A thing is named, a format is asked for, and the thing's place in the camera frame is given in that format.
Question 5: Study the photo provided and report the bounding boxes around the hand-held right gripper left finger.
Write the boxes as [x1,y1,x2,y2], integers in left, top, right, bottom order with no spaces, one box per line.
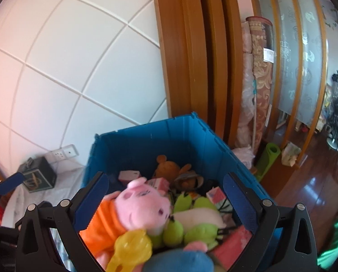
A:
[14,171,110,272]

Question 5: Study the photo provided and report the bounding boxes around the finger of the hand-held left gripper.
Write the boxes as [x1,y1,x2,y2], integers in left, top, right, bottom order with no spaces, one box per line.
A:
[34,201,55,211]
[0,171,26,221]

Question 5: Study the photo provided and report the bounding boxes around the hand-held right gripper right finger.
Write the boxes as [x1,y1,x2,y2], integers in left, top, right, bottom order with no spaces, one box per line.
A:
[223,172,319,272]

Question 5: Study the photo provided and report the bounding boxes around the pastel tissue pack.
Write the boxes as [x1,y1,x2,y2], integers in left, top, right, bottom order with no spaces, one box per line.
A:
[206,187,226,204]

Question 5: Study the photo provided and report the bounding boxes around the green frog plush toy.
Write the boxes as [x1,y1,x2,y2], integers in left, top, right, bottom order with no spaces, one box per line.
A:
[150,193,237,250]

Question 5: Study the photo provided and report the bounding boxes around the red floral tissue pack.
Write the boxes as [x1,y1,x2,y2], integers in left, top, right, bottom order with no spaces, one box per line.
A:
[209,226,253,271]

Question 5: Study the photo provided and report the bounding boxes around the pink pig plush orange dress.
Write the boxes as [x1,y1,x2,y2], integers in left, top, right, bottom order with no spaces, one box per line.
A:
[79,176,172,272]

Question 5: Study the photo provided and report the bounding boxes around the yellow giraffe toy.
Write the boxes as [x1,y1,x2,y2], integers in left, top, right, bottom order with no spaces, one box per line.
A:
[106,229,153,272]

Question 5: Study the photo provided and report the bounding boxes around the pink pig plush blue shirt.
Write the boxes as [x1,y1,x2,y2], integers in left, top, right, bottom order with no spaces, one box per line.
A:
[139,241,215,272]

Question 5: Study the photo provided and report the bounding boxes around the blue plastic crate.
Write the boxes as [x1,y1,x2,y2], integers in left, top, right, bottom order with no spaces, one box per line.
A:
[82,113,283,272]

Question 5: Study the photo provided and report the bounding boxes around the black gift box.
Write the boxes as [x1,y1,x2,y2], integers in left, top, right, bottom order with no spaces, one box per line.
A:
[17,156,58,194]

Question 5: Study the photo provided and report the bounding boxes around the small pink tissue pack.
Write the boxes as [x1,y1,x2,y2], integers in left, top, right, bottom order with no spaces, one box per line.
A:
[118,170,141,183]

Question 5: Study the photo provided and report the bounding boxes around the green rolled yoga mat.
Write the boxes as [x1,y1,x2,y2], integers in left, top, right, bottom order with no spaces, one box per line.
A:
[255,142,280,182]

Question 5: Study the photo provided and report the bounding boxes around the crumpled plastic bag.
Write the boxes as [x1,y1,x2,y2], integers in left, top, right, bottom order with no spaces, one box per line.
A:
[280,142,302,166]

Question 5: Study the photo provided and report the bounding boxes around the brown mouse plush toy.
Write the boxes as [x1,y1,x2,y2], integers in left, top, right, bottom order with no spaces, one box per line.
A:
[153,154,192,182]

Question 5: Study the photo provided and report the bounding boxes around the green cloth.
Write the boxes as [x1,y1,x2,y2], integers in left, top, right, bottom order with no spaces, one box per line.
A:
[317,201,338,271]

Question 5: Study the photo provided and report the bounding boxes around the pink wrapped roll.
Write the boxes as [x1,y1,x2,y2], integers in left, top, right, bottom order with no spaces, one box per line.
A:
[237,20,256,148]

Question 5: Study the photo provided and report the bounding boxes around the rolled patterned carpet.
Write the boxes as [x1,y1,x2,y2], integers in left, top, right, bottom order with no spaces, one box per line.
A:
[246,16,274,151]

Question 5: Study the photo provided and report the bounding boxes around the frosted glass sliding doors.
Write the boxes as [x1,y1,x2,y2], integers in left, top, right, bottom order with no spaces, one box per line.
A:
[254,0,331,128]

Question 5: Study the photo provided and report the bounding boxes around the white round-hole wall plate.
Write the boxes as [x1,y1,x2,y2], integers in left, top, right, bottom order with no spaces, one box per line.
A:
[63,144,79,159]

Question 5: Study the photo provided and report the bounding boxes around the wooden door frame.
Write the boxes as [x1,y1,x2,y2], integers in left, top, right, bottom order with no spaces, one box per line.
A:
[150,0,246,148]

